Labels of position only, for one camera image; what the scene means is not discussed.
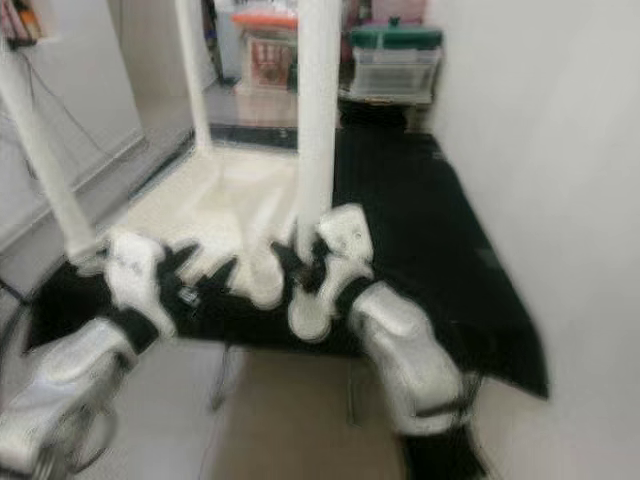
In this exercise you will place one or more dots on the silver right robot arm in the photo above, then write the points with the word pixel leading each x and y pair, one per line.
pixel 410 350

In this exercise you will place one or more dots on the black tablecloth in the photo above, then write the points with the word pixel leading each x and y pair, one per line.
pixel 440 250

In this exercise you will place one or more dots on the black round basin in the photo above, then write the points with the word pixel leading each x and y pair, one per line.
pixel 380 115

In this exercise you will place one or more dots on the beige woven rug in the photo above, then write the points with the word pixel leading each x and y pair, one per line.
pixel 265 105

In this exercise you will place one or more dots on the red printed cardboard box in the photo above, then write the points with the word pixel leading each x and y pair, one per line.
pixel 270 60

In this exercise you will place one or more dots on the orange flat box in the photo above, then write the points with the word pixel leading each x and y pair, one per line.
pixel 265 20

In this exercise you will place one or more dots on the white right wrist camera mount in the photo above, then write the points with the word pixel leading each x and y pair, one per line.
pixel 345 245

